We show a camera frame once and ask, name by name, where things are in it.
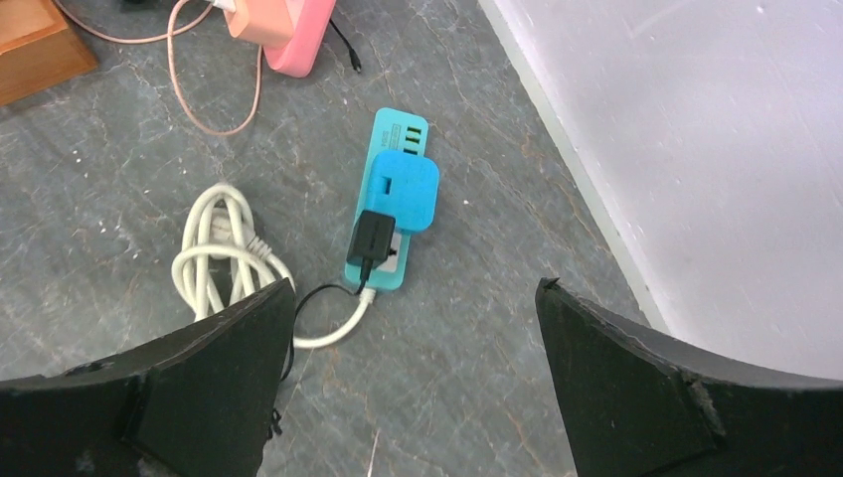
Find thin black adapter cord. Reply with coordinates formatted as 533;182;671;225
266;262;374;439

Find beige cube adapter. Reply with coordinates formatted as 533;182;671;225
224;0;294;48

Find orange wooden tray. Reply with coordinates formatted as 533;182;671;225
1;0;97;106

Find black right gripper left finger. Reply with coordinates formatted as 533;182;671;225
1;280;295;476

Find white coiled cable centre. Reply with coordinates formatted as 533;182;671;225
171;183;378;350

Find pink thin cord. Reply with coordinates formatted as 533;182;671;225
52;0;264;138

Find pink triangular power strip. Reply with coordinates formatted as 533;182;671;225
263;0;336;79

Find black power adapter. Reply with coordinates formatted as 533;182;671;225
346;210;396;268

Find blue square plug adapter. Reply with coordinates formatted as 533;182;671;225
363;150;440;235

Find teal power strip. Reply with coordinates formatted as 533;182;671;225
352;107;428;292

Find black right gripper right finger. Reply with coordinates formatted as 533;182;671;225
535;278;842;476

